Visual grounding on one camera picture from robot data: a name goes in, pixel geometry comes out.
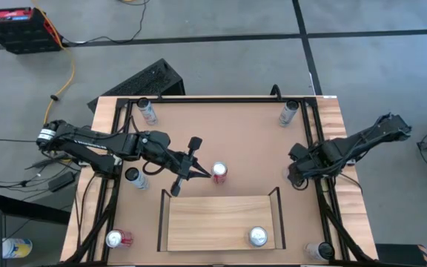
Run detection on wooden tray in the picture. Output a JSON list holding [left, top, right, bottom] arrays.
[[156, 187, 287, 253]]

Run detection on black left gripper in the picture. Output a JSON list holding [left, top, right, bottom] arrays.
[[168, 136, 212, 197]]

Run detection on black power adapter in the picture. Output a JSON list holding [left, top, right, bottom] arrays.
[[48, 171, 76, 193]]

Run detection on black perforated box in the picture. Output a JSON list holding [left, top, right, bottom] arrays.
[[87, 58, 187, 112]]

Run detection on black floor cable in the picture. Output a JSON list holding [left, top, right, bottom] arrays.
[[62, 0, 151, 47]]

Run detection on black and red tool case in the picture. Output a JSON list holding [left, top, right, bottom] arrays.
[[0, 6, 64, 56]]

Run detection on yellow extension cable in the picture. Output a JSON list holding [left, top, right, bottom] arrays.
[[30, 0, 78, 125]]

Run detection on red cola can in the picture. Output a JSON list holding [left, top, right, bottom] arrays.
[[211, 161, 229, 185], [105, 228, 135, 249]]

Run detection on tan hardboard table mat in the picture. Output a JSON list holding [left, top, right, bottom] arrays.
[[107, 100, 328, 266]]

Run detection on black box with hazard stripes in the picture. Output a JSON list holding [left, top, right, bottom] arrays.
[[375, 243, 427, 267]]

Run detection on black aluminium table frame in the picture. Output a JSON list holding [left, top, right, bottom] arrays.
[[64, 95, 376, 267]]

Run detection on dark grey power strip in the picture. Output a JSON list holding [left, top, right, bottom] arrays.
[[25, 154, 72, 171]]

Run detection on white and yellow can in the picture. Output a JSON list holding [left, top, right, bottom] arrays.
[[1, 237, 33, 260]]

